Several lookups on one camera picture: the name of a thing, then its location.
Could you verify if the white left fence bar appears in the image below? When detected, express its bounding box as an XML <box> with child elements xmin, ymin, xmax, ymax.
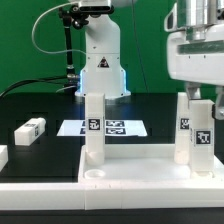
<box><xmin>0</xmin><ymin>145</ymin><xmax>8</xmax><ymax>172</ymax></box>

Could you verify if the white fence bar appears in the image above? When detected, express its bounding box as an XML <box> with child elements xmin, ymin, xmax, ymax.
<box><xmin>0</xmin><ymin>145</ymin><xmax>8</xmax><ymax>172</ymax></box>
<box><xmin>0</xmin><ymin>182</ymin><xmax>224</xmax><ymax>211</ymax></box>

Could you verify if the fiducial marker sheet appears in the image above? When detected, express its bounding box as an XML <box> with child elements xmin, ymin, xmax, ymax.
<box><xmin>57</xmin><ymin>119</ymin><xmax>147</xmax><ymax>137</ymax></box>

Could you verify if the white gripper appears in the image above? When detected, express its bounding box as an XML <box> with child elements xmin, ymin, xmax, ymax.
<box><xmin>167</xmin><ymin>26</ymin><xmax>224</xmax><ymax>120</ymax></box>

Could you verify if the white desk top tray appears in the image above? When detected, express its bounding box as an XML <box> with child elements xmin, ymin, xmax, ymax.
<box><xmin>78</xmin><ymin>144</ymin><xmax>224</xmax><ymax>186</ymax></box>

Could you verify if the black cable bundle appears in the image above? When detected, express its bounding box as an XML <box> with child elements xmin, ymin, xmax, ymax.
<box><xmin>0</xmin><ymin>75</ymin><xmax>79</xmax><ymax>99</ymax></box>

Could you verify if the grey cable loop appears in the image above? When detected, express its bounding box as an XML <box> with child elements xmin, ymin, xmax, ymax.
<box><xmin>31</xmin><ymin>2</ymin><xmax>88</xmax><ymax>56</ymax></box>

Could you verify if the white front fence bar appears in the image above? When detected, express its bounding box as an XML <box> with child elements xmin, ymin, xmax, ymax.
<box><xmin>0</xmin><ymin>182</ymin><xmax>224</xmax><ymax>211</ymax></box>

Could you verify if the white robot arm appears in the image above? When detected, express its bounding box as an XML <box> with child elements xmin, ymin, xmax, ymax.
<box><xmin>68</xmin><ymin>0</ymin><xmax>224</xmax><ymax>120</ymax></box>

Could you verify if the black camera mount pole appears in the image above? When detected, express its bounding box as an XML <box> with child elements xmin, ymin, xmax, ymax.
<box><xmin>58</xmin><ymin>7</ymin><xmax>88</xmax><ymax>77</ymax></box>

